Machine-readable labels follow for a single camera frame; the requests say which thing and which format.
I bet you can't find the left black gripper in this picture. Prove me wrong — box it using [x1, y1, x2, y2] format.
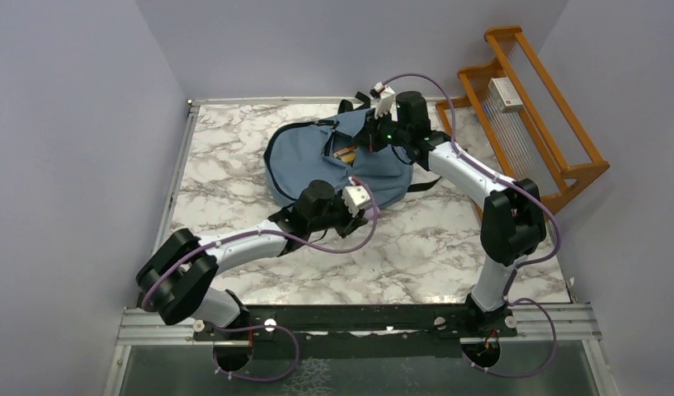
[309, 189, 369, 239]

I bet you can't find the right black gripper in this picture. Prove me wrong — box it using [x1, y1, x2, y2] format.
[351, 107, 409, 154]

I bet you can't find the yellow orange highlighter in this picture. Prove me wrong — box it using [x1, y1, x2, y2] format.
[339, 153, 356, 164]

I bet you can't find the blue student backpack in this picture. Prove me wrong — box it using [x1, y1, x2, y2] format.
[263, 93, 435, 209]

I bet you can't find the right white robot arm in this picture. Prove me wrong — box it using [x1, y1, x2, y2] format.
[356, 85, 546, 336]

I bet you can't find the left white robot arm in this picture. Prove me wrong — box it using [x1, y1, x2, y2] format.
[135, 177, 378, 339]

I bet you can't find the small white box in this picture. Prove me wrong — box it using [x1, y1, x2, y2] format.
[488, 77, 524, 113]

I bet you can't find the orange wooden rack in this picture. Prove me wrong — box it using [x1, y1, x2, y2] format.
[436, 26, 610, 214]

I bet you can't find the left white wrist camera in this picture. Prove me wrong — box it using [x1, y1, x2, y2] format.
[342, 186, 371, 217]

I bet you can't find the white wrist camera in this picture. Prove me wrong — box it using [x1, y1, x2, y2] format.
[370, 82, 396, 120]
[342, 186, 371, 217]

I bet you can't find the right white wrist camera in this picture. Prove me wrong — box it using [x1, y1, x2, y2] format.
[370, 82, 396, 120]

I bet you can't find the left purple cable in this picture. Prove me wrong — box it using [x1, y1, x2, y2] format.
[141, 174, 383, 383]

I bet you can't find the purple cable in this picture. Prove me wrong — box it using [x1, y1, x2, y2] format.
[141, 174, 383, 383]
[379, 73, 563, 380]

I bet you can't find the black metal base rail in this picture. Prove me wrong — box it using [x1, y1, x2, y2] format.
[193, 304, 517, 360]

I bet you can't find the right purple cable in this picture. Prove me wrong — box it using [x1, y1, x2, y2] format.
[379, 73, 563, 380]

